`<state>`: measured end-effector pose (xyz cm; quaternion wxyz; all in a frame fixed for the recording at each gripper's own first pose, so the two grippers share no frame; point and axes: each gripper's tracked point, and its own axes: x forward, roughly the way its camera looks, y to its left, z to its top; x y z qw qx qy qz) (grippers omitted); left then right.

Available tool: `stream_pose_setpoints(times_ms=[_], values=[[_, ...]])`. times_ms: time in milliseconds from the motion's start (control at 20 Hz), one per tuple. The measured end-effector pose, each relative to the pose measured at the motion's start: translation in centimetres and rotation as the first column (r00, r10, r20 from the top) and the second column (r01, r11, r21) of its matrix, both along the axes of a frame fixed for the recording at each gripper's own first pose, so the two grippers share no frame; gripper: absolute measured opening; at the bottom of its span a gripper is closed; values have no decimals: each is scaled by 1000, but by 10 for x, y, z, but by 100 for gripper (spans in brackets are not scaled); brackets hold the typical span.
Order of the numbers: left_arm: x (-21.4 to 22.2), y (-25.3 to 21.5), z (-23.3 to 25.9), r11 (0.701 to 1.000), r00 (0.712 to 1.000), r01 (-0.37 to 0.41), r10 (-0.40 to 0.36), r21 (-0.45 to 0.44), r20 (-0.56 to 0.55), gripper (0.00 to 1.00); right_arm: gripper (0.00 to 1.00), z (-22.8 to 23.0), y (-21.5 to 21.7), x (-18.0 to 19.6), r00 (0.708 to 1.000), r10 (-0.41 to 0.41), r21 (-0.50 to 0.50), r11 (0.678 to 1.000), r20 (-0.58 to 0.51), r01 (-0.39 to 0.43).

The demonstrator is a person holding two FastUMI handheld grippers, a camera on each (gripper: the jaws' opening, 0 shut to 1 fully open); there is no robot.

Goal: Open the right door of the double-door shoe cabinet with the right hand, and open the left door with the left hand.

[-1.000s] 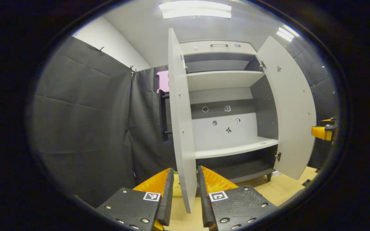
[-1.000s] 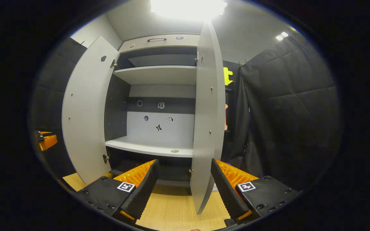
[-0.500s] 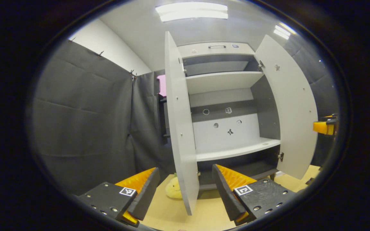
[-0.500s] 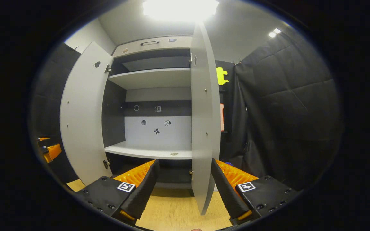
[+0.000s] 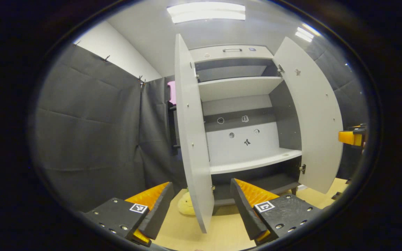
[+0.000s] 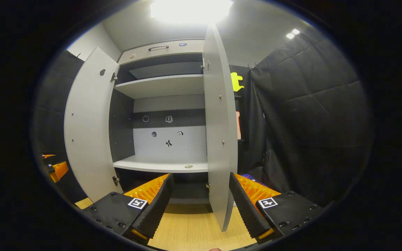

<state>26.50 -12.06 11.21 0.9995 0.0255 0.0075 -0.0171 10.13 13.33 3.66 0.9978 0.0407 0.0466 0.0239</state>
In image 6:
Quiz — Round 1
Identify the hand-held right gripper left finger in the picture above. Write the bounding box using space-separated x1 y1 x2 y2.
82 173 174 245

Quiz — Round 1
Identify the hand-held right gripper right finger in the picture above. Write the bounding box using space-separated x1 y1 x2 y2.
228 172 324 244

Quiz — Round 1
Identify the grey shoe cabinet door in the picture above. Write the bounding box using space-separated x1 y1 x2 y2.
64 47 124 203
202 24 239 232

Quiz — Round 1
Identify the black backdrop cloth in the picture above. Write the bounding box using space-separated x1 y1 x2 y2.
33 31 372 206

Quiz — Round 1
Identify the large ceiling light panel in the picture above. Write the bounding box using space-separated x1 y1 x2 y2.
150 0 234 24

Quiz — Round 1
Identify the grey double-door shoe cabinet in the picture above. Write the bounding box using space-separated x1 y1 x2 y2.
63 24 239 232

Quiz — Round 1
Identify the grey cabinet shelf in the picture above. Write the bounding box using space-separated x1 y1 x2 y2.
113 154 209 174
114 74 205 100

